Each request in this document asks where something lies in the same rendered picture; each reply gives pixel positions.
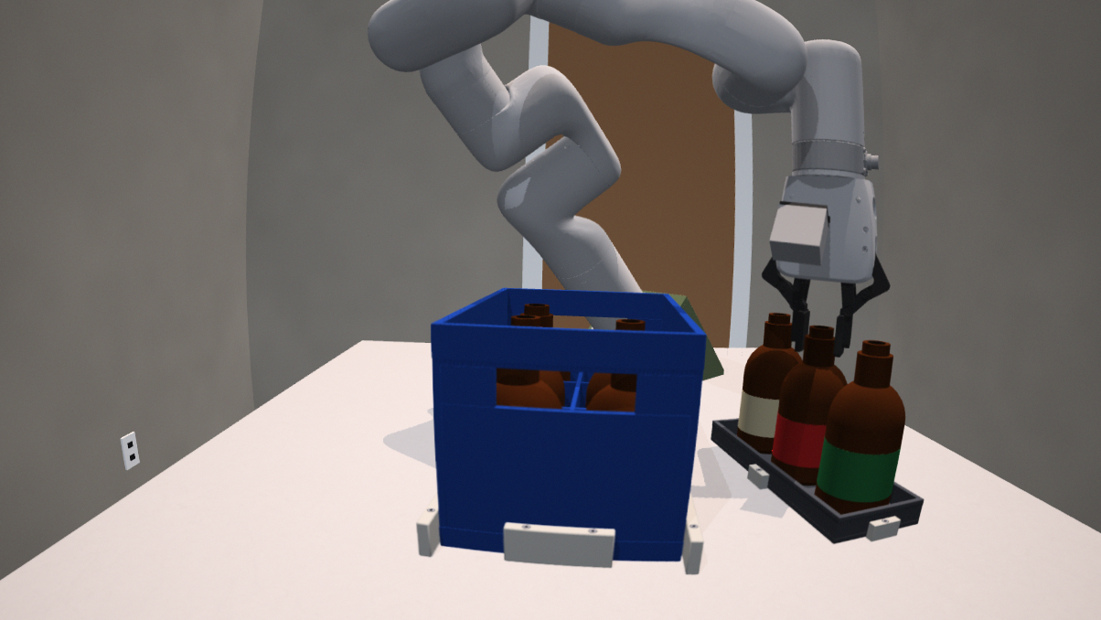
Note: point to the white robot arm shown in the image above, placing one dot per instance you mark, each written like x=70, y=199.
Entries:
x=765, y=57

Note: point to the blue crate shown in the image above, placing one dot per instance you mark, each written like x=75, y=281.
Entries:
x=627, y=471

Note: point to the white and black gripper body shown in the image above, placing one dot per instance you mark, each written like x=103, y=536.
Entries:
x=850, y=251

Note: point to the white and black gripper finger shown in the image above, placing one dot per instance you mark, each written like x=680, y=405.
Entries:
x=852, y=302
x=797, y=299

